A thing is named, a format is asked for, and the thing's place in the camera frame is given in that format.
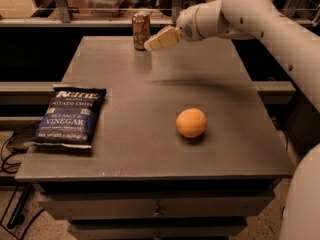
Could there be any orange fruit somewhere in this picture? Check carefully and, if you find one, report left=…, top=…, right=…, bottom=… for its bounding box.
left=176, top=108, right=207, bottom=138

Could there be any orange soda can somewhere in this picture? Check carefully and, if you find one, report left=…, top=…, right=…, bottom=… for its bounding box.
left=132, top=11, right=151, bottom=50

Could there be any black cable right floor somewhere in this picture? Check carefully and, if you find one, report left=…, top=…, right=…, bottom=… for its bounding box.
left=280, top=203, right=288, bottom=240

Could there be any clear plastic container background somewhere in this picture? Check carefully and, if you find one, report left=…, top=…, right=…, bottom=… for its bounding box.
left=86, top=0, right=124, bottom=17

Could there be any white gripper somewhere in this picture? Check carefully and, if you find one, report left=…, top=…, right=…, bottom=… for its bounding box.
left=144, top=7, right=200, bottom=51

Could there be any grey drawer cabinet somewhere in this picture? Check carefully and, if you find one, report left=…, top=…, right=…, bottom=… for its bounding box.
left=17, top=37, right=294, bottom=240

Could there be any black cables left floor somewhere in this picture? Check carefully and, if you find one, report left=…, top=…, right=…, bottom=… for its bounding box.
left=0, top=121, right=45, bottom=240

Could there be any blue kettle chip bag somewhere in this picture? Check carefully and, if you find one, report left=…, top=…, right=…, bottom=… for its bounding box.
left=32, top=86, right=107, bottom=149

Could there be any metal drawer knob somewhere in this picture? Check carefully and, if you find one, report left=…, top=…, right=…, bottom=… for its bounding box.
left=153, top=206, right=163, bottom=218

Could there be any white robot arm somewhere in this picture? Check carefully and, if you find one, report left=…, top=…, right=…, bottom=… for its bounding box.
left=144, top=0, right=320, bottom=240

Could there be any metal railing shelf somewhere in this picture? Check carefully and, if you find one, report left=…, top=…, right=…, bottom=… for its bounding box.
left=0, top=0, right=320, bottom=26

